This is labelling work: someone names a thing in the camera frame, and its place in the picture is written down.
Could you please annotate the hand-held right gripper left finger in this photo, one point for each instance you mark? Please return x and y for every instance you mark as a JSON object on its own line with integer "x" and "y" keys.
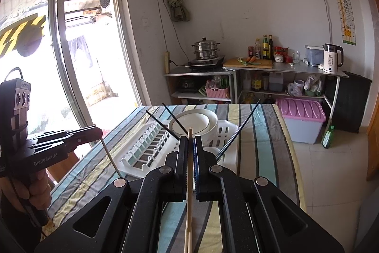
{"x": 180, "y": 158}

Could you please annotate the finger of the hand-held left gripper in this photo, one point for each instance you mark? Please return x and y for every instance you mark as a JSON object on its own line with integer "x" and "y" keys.
{"x": 50, "y": 136}
{"x": 86, "y": 137}

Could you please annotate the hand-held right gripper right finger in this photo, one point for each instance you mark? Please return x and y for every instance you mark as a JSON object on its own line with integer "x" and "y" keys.
{"x": 197, "y": 164}

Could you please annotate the white cup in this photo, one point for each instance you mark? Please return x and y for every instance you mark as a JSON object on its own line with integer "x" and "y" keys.
{"x": 211, "y": 151}

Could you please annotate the person's left hand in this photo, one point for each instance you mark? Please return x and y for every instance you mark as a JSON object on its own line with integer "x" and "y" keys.
{"x": 37, "y": 193}

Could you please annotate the white plastic dish rack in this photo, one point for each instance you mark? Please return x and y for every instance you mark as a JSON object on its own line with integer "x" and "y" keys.
{"x": 148, "y": 149}

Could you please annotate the white ceramic bowl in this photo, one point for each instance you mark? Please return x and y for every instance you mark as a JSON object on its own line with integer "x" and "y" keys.
{"x": 192, "y": 121}

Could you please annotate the striped tablecloth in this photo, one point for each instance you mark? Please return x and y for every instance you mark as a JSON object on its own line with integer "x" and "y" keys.
{"x": 260, "y": 146}

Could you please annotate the pink plastic basket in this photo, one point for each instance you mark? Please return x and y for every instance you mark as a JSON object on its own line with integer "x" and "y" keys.
{"x": 217, "y": 91}

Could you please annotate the yellow black striped sign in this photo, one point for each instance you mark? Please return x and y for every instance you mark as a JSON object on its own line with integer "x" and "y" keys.
{"x": 20, "y": 33}

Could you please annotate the steel stove table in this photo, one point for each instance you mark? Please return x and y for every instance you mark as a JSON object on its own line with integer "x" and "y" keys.
{"x": 195, "y": 72}

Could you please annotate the blue hanging garment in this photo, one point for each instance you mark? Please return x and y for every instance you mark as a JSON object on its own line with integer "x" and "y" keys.
{"x": 81, "y": 50}

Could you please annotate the beige power strip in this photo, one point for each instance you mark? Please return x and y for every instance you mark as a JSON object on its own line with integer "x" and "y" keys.
{"x": 167, "y": 63}

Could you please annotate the black induction cooker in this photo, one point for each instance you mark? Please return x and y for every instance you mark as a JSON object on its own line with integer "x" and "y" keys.
{"x": 204, "y": 62}

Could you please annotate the cooking oil bottle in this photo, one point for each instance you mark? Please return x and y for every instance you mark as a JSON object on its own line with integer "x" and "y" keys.
{"x": 256, "y": 82}

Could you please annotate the steel steamer pot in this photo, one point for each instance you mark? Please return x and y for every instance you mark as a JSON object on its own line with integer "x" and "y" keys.
{"x": 205, "y": 48}

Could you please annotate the green onion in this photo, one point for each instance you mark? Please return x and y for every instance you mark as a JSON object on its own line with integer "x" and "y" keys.
{"x": 244, "y": 61}

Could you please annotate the pink lid storage box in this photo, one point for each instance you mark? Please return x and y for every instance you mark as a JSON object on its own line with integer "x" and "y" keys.
{"x": 300, "y": 113}

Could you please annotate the orange carrot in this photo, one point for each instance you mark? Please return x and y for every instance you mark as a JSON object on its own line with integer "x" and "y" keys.
{"x": 252, "y": 59}

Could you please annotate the wooden cutting board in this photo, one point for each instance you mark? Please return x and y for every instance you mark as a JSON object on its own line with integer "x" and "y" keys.
{"x": 263, "y": 64}

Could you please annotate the small red seasoning jar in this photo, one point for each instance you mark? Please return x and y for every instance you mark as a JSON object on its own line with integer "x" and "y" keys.
{"x": 250, "y": 53}

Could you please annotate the white mug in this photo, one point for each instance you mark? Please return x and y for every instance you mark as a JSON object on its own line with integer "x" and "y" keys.
{"x": 298, "y": 88}

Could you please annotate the clear seasoning bottle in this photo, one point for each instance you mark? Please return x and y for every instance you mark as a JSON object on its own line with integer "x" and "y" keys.
{"x": 258, "y": 50}

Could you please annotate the green glass bottle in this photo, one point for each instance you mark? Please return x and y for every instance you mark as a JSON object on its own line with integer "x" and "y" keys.
{"x": 327, "y": 139}

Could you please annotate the red lid patterned jar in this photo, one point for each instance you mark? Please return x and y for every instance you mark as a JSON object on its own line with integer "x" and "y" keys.
{"x": 278, "y": 57}

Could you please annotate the steel shelf table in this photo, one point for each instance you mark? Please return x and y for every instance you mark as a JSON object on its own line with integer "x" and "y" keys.
{"x": 296, "y": 68}

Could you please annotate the plastic bags under shelf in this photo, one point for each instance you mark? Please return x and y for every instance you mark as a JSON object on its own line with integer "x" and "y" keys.
{"x": 314, "y": 85}

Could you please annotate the drinking glass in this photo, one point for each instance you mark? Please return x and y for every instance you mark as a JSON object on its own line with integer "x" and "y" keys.
{"x": 296, "y": 58}

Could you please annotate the clear plastic lidded container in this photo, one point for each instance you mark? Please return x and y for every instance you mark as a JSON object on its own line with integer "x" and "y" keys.
{"x": 314, "y": 56}

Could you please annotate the black board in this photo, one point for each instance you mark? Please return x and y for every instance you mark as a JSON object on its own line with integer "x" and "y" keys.
{"x": 349, "y": 101}

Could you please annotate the white electric kettle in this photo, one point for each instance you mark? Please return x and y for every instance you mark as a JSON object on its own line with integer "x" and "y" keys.
{"x": 330, "y": 60}

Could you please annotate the wooden door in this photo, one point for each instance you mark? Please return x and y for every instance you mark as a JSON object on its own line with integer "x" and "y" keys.
{"x": 373, "y": 149}

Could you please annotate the sliding glass door frame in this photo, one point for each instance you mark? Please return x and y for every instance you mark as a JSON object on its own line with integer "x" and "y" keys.
{"x": 62, "y": 33}

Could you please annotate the giraffe wall poster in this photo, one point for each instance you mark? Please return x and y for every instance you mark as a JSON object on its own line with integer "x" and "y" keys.
{"x": 345, "y": 16}

